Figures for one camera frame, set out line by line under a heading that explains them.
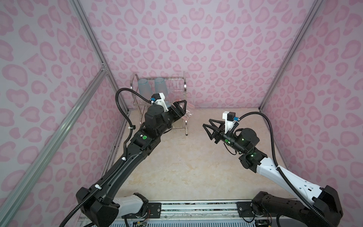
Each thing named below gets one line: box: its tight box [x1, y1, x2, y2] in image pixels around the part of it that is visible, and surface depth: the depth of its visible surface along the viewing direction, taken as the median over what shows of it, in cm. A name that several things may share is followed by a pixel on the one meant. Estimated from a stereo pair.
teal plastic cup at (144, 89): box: [138, 78, 152, 99], surface depth 86 cm
